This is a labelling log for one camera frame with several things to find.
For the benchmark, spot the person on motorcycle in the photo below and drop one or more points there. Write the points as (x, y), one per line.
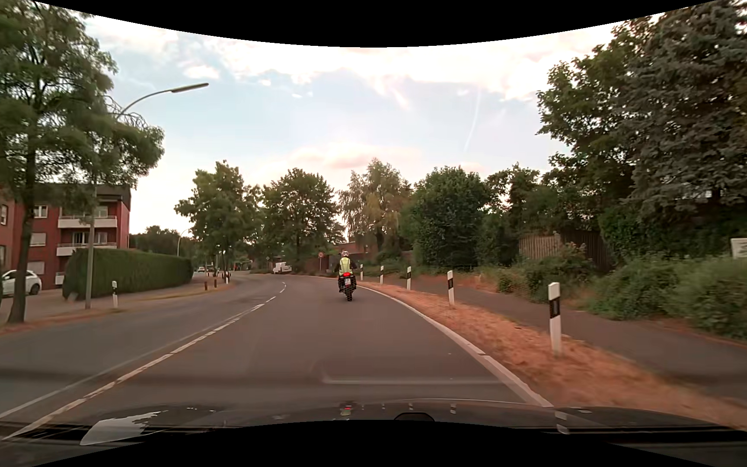
(346, 275)

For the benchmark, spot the row of trees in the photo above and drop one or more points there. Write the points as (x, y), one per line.
(295, 214)

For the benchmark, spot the white van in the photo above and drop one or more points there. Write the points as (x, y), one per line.
(281, 267)

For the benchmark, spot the grey asphalt road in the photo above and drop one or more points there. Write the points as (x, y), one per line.
(295, 337)

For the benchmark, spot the wooden fence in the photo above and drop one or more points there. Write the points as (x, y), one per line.
(565, 246)

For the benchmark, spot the road markings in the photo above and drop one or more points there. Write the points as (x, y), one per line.
(507, 375)

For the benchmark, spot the row of marker posts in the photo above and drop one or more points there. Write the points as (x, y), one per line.
(554, 318)

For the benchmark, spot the car's own bonnet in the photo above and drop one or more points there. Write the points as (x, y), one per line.
(360, 434)

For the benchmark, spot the dry brown grass verge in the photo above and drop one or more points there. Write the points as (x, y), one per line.
(542, 350)

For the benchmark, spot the grey asphalt cycle path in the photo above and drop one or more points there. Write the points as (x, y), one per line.
(639, 344)

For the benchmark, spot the group of tall trees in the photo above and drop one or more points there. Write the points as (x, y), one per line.
(659, 130)

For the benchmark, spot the green bushes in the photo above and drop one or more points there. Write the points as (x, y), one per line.
(672, 292)

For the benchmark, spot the red brick apartment building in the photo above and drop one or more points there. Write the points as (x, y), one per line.
(56, 230)

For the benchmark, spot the grey paved pavement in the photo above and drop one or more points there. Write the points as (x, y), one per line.
(56, 305)

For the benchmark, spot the white parked car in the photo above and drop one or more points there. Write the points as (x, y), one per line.
(21, 282)

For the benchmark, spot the tall leafy tree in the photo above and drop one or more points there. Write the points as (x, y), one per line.
(30, 130)

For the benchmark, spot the white marker post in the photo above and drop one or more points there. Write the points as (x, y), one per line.
(115, 293)

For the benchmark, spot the grey street lamp post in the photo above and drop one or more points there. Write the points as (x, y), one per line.
(91, 259)

